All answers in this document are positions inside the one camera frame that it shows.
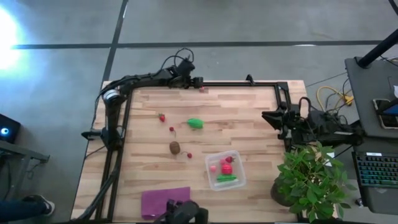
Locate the green potted plant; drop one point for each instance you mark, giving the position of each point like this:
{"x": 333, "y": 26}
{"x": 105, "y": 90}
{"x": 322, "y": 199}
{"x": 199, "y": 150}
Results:
{"x": 311, "y": 180}

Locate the red toy tomato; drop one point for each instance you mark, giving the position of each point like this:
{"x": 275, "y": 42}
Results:
{"x": 227, "y": 169}

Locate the clear plastic tupperware container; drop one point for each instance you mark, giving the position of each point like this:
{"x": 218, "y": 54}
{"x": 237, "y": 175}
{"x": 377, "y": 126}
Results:
{"x": 211, "y": 181}

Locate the rgb keyboard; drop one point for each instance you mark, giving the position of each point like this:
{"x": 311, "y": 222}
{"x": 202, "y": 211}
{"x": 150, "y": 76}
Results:
{"x": 376, "y": 171}

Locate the red toy strawberry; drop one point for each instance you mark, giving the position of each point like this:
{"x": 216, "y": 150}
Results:
{"x": 229, "y": 160}
{"x": 162, "y": 118}

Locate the black pole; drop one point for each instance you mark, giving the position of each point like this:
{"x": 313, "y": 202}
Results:
{"x": 377, "y": 49}

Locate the black smartphone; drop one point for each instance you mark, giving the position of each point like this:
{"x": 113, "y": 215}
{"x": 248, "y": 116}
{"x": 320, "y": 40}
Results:
{"x": 387, "y": 119}

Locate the person's leg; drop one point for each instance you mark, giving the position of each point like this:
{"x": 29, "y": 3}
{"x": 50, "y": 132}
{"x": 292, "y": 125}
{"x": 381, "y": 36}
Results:
{"x": 15, "y": 211}

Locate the brown toy kiwi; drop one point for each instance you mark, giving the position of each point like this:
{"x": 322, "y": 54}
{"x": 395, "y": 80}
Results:
{"x": 175, "y": 148}

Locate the purple cloth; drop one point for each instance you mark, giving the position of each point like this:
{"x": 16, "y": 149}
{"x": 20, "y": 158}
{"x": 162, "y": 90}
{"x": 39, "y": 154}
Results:
{"x": 155, "y": 202}

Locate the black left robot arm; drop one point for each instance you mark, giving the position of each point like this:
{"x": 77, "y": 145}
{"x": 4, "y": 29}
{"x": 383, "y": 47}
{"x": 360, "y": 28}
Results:
{"x": 146, "y": 79}

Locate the green toy pea pod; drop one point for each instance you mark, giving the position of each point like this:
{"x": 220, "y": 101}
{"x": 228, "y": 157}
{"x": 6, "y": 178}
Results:
{"x": 227, "y": 178}

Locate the person's shoe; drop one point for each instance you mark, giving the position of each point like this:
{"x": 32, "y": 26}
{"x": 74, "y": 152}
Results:
{"x": 42, "y": 205}

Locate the grey desk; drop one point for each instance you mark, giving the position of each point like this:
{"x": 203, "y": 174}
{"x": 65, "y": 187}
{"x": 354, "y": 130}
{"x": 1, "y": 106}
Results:
{"x": 370, "y": 90}

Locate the black aluminium table frame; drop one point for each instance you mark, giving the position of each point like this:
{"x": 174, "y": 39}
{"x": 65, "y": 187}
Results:
{"x": 236, "y": 84}

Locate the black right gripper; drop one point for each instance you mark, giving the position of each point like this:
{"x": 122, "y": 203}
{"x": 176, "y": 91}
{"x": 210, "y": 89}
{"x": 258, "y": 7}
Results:
{"x": 289, "y": 123}

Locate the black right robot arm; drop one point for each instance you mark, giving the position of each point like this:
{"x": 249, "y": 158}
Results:
{"x": 329, "y": 130}

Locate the black box with blue light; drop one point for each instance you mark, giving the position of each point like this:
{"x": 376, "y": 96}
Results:
{"x": 12, "y": 127}

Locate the black hand-held camera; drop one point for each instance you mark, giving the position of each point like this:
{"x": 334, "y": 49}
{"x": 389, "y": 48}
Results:
{"x": 186, "y": 213}

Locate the red toy cherry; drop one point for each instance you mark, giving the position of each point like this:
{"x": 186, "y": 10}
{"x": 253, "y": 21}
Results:
{"x": 189, "y": 155}
{"x": 171, "y": 128}

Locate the grey metal side table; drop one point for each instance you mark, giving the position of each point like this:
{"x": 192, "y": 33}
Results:
{"x": 18, "y": 151}

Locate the pink toy peach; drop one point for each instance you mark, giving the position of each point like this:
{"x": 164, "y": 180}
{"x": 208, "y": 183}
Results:
{"x": 213, "y": 169}
{"x": 202, "y": 89}

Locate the green toy papaya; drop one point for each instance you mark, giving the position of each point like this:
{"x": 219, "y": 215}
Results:
{"x": 196, "y": 124}

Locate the white paper sheet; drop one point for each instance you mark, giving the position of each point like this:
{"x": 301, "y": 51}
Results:
{"x": 330, "y": 155}

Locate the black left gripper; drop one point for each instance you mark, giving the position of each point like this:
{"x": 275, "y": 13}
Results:
{"x": 186, "y": 68}

